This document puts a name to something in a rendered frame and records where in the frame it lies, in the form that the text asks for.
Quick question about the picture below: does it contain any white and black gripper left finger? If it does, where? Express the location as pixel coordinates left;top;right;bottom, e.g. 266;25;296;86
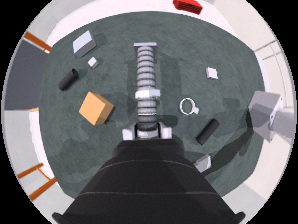
123;123;138;140

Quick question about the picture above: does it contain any small tan box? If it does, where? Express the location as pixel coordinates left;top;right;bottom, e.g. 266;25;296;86
79;92;114;125

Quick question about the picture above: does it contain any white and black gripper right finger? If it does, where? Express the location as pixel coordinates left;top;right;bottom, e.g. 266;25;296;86
157;122;172;139

